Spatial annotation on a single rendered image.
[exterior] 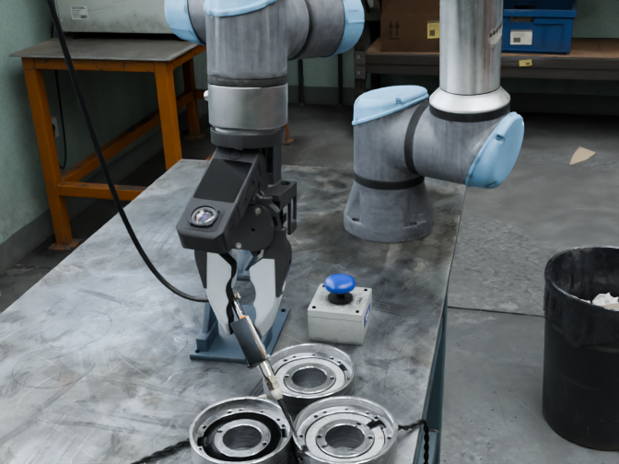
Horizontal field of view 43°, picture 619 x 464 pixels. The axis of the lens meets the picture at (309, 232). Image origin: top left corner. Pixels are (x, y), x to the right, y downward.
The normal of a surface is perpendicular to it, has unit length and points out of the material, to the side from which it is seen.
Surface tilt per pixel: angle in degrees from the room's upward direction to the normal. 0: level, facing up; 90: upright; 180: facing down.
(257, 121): 84
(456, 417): 0
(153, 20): 90
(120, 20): 90
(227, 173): 23
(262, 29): 85
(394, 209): 72
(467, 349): 0
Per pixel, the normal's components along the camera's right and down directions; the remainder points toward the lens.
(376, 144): -0.59, 0.36
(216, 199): -0.10, -0.67
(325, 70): -0.25, 0.42
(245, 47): 0.04, 0.31
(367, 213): -0.61, 0.06
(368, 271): -0.04, -0.90
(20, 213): 0.97, 0.07
